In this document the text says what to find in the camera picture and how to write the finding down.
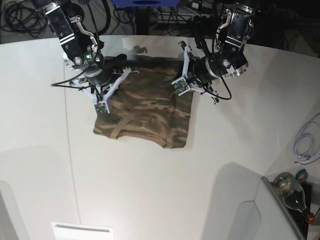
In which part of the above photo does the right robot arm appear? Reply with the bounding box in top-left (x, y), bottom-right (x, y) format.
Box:
top-left (31, 0), bottom-right (134, 115)

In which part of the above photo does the clear plastic bottle red cap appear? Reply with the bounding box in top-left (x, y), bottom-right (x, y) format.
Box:
top-left (273, 172), bottom-right (315, 225)

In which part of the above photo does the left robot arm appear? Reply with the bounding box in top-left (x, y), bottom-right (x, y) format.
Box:
top-left (171, 0), bottom-right (256, 104)

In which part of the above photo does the black coiled cable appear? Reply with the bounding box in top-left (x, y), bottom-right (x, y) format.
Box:
top-left (0, 0), bottom-right (51, 39)

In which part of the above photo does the blue box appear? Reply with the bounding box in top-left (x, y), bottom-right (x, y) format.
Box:
top-left (111, 0), bottom-right (180, 8)

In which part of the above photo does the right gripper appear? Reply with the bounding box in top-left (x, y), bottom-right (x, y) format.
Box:
top-left (71, 54), bottom-right (139, 115)

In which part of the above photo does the white coiled cable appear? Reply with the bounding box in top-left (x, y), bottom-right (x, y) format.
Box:
top-left (292, 115), bottom-right (320, 165)

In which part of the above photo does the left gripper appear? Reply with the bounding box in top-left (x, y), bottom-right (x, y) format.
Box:
top-left (171, 41), bottom-right (232, 104)

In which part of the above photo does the camouflage t-shirt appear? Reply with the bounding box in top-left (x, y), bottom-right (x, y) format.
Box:
top-left (93, 58), bottom-right (193, 149)

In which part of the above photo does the green tape roll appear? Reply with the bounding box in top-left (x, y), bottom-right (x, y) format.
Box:
top-left (295, 168), bottom-right (309, 183)

